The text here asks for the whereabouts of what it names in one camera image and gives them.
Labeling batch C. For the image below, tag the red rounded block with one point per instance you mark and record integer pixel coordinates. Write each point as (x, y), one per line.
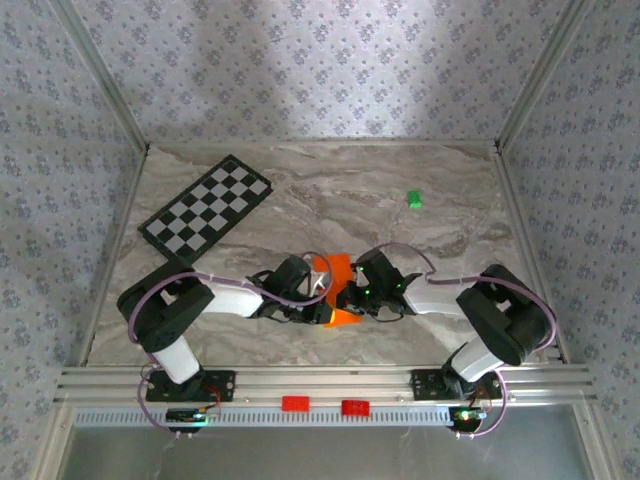
(355, 407)

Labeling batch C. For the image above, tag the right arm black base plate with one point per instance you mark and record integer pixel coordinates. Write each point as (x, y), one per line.
(425, 385)

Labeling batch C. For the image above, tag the aluminium frame post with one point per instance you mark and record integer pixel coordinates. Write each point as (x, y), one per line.
(542, 75)
(104, 75)

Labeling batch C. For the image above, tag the red rectangular block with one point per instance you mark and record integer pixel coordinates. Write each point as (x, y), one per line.
(295, 403)

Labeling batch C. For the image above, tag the white and black camera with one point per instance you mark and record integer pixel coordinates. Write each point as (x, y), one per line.
(316, 282)

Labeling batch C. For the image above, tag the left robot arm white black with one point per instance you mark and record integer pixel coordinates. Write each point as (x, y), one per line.
(230, 300)

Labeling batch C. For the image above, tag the thin aluminium table edge strip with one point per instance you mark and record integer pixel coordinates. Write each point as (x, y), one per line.
(320, 143)

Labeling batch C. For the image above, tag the black grey checkerboard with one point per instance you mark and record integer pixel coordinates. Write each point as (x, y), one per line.
(210, 205)

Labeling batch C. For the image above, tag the wide aluminium extrusion rail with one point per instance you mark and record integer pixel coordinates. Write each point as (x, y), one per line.
(325, 382)

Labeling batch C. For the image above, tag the aluminium table side rail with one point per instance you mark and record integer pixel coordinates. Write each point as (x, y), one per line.
(522, 225)
(134, 195)

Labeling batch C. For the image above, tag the green toy brick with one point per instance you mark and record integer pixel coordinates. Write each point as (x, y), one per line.
(415, 199)

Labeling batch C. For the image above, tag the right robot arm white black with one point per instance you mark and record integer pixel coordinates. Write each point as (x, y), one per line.
(435, 302)

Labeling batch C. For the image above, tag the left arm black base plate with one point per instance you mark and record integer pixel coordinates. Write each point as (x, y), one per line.
(220, 387)

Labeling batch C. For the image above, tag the orange cloth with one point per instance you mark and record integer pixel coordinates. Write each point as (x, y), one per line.
(340, 272)

